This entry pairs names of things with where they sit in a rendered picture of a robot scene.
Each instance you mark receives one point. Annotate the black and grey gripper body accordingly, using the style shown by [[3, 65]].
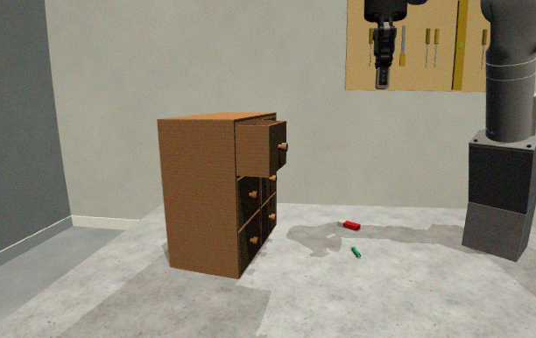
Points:
[[380, 11]]

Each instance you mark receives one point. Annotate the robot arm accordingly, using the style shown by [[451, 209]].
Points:
[[510, 70]]

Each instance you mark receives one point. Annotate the brown wooden chest of drawers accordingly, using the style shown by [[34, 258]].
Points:
[[198, 171]]

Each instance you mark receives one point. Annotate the green aaa battery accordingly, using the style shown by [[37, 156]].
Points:
[[356, 251]]

